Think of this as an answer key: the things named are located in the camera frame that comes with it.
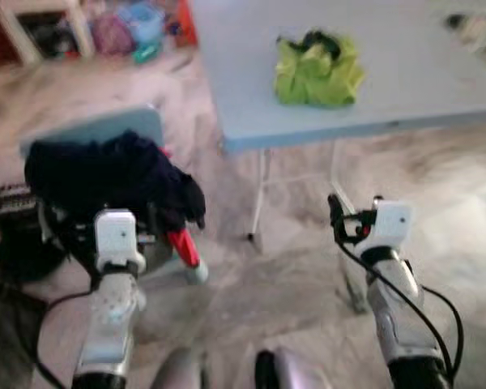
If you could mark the white shelf frame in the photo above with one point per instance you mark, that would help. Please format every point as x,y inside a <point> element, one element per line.
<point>16,36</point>

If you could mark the light blue folding table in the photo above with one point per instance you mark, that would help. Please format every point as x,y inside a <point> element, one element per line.
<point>421,81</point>

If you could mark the red plastic hanger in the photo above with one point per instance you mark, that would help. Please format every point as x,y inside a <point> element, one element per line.
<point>184,247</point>

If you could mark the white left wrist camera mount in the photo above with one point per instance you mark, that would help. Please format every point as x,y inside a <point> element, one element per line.
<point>115,235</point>

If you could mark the lime green garment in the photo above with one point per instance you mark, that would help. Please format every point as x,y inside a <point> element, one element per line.
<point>316,81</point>

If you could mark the light blue plastic chair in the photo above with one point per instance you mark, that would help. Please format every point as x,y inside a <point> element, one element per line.
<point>105,130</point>

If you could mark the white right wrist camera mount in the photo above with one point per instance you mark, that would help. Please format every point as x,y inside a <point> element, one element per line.
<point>390,223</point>

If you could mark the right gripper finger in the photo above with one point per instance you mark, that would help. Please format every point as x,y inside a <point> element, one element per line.
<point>335,209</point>

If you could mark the silver right robot leg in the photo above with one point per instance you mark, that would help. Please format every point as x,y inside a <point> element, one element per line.
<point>296,373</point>

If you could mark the light blue bag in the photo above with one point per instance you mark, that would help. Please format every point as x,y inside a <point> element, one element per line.
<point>144,24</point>

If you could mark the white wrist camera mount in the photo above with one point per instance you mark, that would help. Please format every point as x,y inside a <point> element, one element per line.
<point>115,235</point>
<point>390,223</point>

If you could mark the pink bag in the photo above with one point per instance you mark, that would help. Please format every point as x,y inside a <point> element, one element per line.
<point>113,32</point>

